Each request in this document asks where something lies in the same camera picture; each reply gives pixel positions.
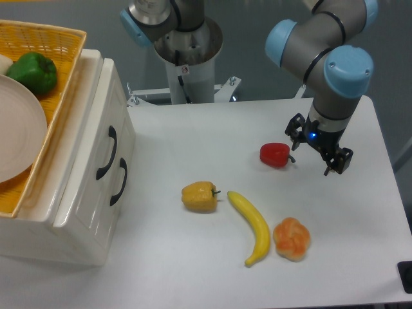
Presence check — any beige plate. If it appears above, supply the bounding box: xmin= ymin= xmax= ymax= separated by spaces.
xmin=1 ymin=75 xmax=47 ymax=182

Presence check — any yellow banana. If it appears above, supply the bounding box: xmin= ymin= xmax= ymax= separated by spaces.
xmin=227 ymin=191 xmax=271 ymax=268

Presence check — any white drawer cabinet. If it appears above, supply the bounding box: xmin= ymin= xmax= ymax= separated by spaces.
xmin=0 ymin=48 xmax=136 ymax=267

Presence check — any white round vegetable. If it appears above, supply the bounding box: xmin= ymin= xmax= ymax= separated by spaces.
xmin=0 ymin=54 xmax=14 ymax=75

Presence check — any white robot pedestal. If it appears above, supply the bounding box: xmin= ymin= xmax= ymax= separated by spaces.
xmin=126 ymin=15 xmax=306 ymax=107

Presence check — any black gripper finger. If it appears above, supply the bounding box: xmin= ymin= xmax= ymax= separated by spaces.
xmin=323 ymin=147 xmax=353 ymax=176
xmin=285 ymin=113 xmax=305 ymax=151

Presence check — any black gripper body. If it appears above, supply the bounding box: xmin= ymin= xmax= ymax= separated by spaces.
xmin=303 ymin=116 xmax=344 ymax=158

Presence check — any green bell pepper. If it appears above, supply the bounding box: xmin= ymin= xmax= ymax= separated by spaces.
xmin=6 ymin=51 xmax=57 ymax=95

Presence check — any yellow woven basket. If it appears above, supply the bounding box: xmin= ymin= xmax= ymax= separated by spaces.
xmin=1 ymin=19 xmax=87 ymax=218

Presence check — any red bell pepper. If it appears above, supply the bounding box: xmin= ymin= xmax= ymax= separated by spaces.
xmin=259 ymin=142 xmax=295 ymax=168

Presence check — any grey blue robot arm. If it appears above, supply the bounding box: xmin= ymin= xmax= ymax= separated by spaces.
xmin=120 ymin=1 xmax=378 ymax=174

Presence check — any orange knotted bread roll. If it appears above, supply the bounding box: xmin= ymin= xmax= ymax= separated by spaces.
xmin=272 ymin=217 xmax=311 ymax=262

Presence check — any black object at table edge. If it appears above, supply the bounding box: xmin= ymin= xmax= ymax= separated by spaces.
xmin=397 ymin=261 xmax=412 ymax=294

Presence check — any yellow bell pepper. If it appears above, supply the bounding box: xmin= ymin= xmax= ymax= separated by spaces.
xmin=181 ymin=181 xmax=220 ymax=212

